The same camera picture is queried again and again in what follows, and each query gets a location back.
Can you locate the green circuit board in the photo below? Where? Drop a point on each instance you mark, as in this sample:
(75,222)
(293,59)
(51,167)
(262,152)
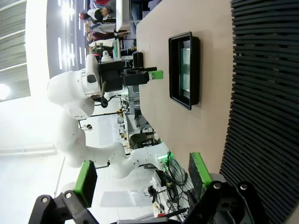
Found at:
(185,70)

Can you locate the black plastic ESD tray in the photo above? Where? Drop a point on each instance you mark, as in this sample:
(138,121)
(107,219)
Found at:
(172,70)

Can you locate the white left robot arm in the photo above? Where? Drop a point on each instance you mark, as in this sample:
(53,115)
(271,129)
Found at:
(67,93)

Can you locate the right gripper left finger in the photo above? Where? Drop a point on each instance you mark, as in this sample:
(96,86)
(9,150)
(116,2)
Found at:
(86,182)

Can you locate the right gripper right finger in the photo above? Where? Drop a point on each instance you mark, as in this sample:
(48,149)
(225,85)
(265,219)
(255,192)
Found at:
(201,177)

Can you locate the black slotted board rack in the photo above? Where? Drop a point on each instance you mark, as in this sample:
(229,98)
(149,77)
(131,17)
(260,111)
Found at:
(261,93)

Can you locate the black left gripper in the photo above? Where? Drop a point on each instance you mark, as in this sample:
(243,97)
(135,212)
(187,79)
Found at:
(111,75)

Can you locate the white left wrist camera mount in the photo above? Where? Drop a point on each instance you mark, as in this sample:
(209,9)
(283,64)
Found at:
(105,57)

